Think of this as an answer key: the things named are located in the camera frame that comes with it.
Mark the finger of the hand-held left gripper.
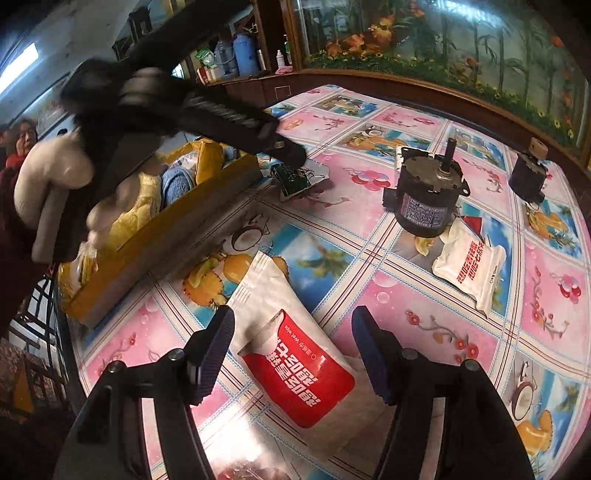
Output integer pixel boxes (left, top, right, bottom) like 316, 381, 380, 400
180, 92, 308, 169

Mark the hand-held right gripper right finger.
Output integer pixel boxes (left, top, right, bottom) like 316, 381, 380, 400
351, 305, 532, 480

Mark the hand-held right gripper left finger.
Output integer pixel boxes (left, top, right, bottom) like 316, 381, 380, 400
53, 305, 236, 480

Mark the green and silver packet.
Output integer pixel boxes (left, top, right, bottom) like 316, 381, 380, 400
270, 159, 331, 201

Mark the white and red wipes pouch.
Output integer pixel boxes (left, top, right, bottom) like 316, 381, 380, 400
226, 251, 393, 462

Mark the yellow-edged cardboard box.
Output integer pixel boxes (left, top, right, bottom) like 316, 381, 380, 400
58, 141, 264, 328

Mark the person's left hand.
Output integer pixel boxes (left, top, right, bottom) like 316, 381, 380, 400
14, 136, 139, 259

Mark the yellow padded packet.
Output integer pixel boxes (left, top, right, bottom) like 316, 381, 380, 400
178, 141, 227, 185

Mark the blue thermos bottle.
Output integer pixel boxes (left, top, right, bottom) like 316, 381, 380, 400
232, 30, 262, 77

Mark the clear water bottle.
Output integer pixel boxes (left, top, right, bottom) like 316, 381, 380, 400
213, 39, 238, 77

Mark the printed cartoon tablecloth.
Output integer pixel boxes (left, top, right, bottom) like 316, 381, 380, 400
69, 84, 591, 480

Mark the blue cloth with brown tie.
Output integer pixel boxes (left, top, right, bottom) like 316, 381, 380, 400
159, 166, 199, 208

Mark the fluorescent ceiling lamp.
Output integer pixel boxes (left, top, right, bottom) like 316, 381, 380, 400
0, 41, 40, 95

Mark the pale yellow cloth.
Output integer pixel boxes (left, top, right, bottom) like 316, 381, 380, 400
108, 173, 162, 250

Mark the white packet with red print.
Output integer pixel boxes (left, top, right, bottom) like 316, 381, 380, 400
431, 217, 508, 317

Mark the large black motor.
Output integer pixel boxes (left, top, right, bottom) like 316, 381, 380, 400
381, 137, 472, 238

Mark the small black motor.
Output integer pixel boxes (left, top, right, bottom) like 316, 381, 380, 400
508, 137, 550, 206

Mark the flower landscape wall mural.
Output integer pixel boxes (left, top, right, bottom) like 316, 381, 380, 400
295, 0, 591, 153

